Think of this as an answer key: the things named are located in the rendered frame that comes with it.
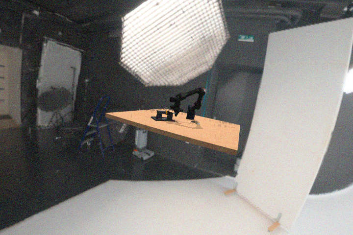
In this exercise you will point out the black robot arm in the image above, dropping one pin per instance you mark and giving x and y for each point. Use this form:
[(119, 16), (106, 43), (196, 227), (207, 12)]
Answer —
[(183, 95)]

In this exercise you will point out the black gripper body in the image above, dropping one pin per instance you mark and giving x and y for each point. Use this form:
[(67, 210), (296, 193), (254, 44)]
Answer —
[(178, 107)]

